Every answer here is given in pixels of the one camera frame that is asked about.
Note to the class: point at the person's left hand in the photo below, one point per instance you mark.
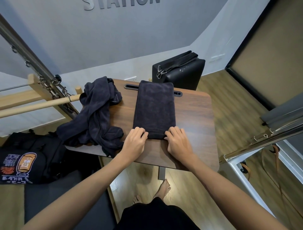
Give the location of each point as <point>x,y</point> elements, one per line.
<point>133,144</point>

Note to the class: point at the black padded box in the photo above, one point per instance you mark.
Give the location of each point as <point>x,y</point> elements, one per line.
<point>187,75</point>

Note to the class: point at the person's left forearm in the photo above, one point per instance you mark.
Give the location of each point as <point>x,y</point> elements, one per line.
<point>78,196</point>

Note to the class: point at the grey wall letters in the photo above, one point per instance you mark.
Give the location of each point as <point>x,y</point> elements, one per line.
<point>123,3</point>

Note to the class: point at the chrome frame pole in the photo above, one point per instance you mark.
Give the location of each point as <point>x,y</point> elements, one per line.
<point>262,144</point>

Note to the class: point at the person's right forearm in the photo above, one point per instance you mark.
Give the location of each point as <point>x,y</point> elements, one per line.
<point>234,196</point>

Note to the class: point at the brown blind with black frame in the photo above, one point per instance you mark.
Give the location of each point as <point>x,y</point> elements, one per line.
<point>272,52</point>

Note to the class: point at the grey panel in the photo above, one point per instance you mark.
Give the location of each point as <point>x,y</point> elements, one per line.
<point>284,111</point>

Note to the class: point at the silver metal frame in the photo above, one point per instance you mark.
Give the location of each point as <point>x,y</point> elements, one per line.
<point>243,182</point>

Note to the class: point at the person's black shorts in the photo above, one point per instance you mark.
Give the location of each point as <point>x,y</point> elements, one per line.
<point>156,218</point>

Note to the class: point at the wooden roll bar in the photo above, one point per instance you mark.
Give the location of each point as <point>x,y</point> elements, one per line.
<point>30,107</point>

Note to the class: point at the white wall socket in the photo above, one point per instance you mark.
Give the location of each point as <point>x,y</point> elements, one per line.
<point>130,78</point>

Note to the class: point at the brown wooden side table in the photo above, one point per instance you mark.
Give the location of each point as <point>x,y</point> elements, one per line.
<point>194,118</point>

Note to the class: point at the person's foot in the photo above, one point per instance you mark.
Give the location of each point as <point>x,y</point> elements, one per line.
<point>137,199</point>
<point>162,189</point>

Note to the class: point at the chrome tower pole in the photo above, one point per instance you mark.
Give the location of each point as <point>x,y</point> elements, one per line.
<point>26,54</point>

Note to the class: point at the person's left foot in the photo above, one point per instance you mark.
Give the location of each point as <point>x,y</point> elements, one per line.
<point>137,199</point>

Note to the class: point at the person's right foot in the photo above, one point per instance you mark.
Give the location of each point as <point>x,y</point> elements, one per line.
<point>162,189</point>

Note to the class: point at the dark navy towel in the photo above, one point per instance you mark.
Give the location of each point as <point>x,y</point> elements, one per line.
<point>99,92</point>
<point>153,109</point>
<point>94,132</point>

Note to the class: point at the wooden tower frame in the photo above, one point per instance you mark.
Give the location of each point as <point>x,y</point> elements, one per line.
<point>21,97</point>

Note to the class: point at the person's right hand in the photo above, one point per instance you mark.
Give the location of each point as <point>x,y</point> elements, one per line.
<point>178,144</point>

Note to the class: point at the black printed backpack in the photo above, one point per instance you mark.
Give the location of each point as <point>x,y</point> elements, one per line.
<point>40,147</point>

